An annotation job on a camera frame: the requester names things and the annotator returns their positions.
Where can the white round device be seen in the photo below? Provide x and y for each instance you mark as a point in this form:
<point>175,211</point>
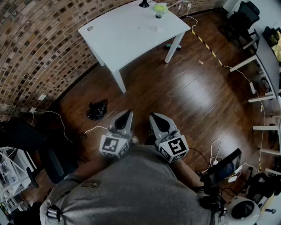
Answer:
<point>243,207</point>

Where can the table lamp with black base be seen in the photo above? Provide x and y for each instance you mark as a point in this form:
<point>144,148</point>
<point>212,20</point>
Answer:
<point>143,3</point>

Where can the white table top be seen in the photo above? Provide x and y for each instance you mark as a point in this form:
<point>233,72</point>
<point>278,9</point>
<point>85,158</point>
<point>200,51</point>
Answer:
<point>131,44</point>

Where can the small white paper scrap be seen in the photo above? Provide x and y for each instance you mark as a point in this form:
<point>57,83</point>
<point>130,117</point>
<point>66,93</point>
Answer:
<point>157,28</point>

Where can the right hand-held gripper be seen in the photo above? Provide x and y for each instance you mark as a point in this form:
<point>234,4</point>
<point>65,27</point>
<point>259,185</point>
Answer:
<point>175,146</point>

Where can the black office chair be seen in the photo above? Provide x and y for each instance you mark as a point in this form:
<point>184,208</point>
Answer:
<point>239,24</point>
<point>33,142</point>

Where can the black monitor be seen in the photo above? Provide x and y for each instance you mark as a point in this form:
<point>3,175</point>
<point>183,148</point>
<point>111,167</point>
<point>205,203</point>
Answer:
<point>273,41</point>

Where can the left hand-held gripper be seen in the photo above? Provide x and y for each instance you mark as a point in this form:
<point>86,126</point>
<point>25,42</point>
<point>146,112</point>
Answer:
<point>114,145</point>

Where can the green plastic bag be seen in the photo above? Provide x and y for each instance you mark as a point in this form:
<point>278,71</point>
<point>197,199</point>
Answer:
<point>159,7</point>

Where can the white power adapter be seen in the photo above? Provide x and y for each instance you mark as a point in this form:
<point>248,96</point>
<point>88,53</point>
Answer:
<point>232,179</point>

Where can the cup of dark liquid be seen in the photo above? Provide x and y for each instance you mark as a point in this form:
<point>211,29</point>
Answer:
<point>158,15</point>

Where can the person's right forearm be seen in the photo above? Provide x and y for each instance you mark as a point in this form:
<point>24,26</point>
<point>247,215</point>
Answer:
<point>188,173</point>

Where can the white shelf rack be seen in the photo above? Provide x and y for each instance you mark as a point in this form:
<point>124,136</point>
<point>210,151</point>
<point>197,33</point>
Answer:
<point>13,175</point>

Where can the person's grey shirt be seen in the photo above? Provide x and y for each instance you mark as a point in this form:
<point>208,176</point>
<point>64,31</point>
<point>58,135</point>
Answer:
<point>136,186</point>

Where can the person's left forearm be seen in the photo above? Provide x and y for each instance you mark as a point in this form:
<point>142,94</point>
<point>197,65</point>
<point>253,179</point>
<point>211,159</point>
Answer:
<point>94,164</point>

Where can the green flat mop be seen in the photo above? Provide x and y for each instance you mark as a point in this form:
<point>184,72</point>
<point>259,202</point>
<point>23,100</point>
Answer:
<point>167,46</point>

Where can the white wall socket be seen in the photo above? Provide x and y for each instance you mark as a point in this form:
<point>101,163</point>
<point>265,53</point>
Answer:
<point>33,110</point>
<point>42,97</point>

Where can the yellow-black floor tape strip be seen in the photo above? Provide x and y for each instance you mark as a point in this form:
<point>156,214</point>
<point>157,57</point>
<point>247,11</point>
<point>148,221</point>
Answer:
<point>207,47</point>

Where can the grey desk with white legs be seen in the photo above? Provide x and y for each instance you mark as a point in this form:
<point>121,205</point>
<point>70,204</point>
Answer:
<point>266,63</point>

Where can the black plastic bag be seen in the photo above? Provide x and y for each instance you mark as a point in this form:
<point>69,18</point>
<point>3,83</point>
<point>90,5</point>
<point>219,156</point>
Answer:
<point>96,109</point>

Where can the white power strip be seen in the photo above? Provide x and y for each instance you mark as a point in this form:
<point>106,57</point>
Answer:
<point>252,87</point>

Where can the black screen on stand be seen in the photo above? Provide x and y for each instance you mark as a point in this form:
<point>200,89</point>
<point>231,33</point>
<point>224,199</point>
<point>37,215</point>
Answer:
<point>226,167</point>

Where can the white table leg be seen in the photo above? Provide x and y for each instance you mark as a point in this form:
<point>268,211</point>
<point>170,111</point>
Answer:
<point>172,50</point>
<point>98,57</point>

